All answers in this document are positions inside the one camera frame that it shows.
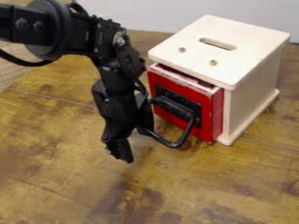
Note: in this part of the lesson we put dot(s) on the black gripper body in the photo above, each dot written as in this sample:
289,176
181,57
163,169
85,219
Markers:
119,109

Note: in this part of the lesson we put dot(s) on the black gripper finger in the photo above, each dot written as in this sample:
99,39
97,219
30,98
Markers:
121,150
146,118

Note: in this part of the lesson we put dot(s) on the black metal drawer handle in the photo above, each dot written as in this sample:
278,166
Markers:
181,110

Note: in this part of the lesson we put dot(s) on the red drawer front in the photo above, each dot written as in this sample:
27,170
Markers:
199,96

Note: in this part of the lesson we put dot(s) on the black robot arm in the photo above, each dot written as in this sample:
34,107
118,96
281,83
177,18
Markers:
55,29

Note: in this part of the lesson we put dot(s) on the white wooden box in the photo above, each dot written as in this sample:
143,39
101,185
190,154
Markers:
234,56

